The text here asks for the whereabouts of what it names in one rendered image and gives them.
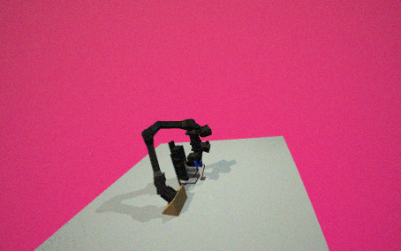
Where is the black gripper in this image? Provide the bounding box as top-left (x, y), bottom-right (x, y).
top-left (187, 140), bottom-right (203, 164)

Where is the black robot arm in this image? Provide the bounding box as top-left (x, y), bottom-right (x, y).
top-left (141, 118), bottom-right (212, 204)

